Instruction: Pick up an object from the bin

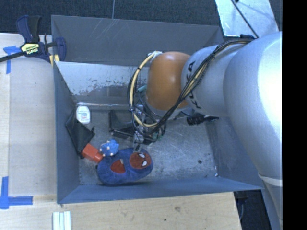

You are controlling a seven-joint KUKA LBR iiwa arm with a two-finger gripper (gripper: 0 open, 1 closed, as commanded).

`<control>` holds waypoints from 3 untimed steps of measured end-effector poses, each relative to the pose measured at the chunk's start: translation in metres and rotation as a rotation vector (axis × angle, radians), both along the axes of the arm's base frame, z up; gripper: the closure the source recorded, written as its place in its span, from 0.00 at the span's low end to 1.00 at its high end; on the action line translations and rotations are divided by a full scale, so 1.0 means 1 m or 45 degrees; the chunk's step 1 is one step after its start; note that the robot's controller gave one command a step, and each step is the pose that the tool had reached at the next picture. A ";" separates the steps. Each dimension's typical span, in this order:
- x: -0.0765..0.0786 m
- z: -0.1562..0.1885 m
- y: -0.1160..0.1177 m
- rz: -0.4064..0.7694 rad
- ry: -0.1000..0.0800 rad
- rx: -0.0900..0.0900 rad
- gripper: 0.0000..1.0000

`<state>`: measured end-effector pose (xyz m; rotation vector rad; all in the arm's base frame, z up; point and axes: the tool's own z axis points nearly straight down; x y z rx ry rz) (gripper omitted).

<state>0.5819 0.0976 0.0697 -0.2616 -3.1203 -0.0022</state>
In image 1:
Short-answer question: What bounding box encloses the blue spiky toy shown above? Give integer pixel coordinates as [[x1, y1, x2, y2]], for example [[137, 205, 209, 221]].
[[99, 139, 120, 158]]

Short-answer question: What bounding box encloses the blue plush slipper red face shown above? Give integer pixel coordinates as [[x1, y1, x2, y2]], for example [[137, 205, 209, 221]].
[[96, 147, 154, 185]]

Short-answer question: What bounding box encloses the grey metal bin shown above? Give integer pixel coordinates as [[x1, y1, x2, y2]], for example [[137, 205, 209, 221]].
[[50, 14, 265, 205]]

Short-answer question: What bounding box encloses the orange-red block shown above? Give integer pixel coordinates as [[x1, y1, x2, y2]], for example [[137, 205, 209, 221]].
[[81, 143, 104, 163]]

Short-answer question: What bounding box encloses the small white plastic container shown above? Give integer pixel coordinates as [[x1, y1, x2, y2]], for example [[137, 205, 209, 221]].
[[76, 105, 92, 125]]

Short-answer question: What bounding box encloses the black cloth pouch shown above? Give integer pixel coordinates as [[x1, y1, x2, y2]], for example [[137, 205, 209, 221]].
[[65, 108, 95, 156]]

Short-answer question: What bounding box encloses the pale wood flat board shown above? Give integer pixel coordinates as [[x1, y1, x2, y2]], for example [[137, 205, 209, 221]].
[[9, 34, 59, 197]]

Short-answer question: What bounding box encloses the black curved plastic frame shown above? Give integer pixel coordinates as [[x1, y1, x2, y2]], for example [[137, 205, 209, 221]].
[[108, 110, 155, 144]]

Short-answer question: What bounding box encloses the black cylinder on white bracket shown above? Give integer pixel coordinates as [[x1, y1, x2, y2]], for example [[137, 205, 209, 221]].
[[186, 112, 220, 127]]

